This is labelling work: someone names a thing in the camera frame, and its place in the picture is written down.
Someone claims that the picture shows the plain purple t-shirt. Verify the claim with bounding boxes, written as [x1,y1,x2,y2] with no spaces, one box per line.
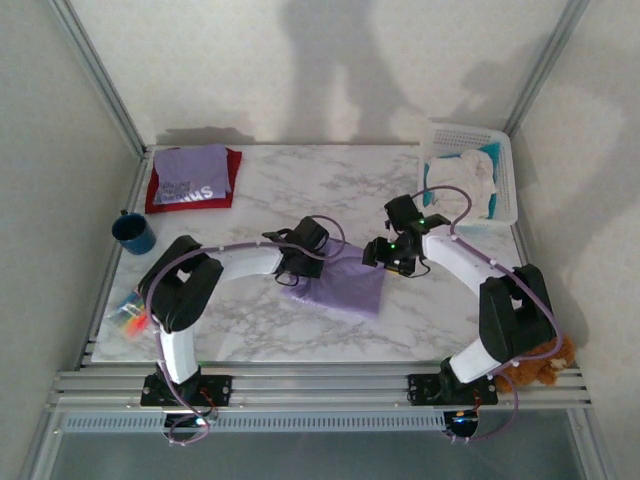
[279,237,387,317]

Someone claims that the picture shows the folded purple and red shirts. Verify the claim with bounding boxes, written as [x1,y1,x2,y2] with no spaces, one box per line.
[144,147,244,215]

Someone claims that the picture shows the crumpled white t-shirt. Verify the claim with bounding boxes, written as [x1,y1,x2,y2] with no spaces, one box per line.
[424,148,499,220]

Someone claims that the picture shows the white plastic basket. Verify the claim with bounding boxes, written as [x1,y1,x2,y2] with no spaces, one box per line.
[417,119,520,240]

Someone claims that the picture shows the teal t-shirt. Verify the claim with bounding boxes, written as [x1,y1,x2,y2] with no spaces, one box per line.
[422,142,504,221]

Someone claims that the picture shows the folded purple printed t-shirt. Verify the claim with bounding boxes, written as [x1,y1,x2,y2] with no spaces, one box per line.
[151,144,232,206]

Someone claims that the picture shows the brown plush toy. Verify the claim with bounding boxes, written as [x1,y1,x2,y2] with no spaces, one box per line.
[494,335,577,396]

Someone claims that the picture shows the round base electronics board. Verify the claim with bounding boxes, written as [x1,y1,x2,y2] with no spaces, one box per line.
[444,409,484,439]
[163,412,216,441]

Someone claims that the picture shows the dark blue mug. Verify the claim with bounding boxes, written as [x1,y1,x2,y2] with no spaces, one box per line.
[110,209,157,256]

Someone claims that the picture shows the pack of coloured markers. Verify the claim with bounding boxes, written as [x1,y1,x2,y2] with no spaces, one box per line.
[105,287,151,337]

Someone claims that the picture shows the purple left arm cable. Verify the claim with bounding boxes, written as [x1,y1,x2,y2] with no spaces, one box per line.
[147,214,349,446]

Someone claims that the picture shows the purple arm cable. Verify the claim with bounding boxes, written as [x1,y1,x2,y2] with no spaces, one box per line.
[147,214,349,446]
[417,184,564,445]

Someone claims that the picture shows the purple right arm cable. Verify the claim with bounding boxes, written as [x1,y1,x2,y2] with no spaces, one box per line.
[417,184,564,445]

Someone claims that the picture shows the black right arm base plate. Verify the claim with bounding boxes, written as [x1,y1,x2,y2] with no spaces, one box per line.
[407,373,499,405]

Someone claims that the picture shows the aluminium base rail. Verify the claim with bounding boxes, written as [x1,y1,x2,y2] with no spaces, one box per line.
[47,367,594,414]

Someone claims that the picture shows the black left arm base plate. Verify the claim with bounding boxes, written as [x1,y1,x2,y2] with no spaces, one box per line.
[140,374,234,407]

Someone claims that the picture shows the grey slotted cable duct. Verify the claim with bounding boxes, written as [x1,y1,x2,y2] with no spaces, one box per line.
[59,412,446,434]

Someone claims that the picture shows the aluminium side rail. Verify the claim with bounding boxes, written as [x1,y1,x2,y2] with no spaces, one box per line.
[77,147,151,369]

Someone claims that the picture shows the aluminium frame post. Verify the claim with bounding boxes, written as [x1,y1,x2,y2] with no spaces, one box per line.
[502,0,592,142]
[47,0,151,159]

